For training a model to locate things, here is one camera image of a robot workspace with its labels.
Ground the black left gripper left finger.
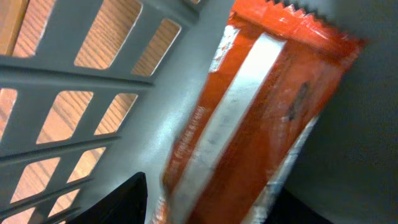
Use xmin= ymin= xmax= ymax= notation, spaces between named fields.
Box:
xmin=67 ymin=172 xmax=148 ymax=224

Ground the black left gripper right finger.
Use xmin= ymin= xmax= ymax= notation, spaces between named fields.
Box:
xmin=264 ymin=187 xmax=332 ymax=224

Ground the orange red snack wrapper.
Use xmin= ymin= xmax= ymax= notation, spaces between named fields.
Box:
xmin=152 ymin=0 xmax=365 ymax=223

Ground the grey plastic mesh basket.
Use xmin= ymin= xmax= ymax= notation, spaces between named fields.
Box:
xmin=1 ymin=1 xmax=397 ymax=223

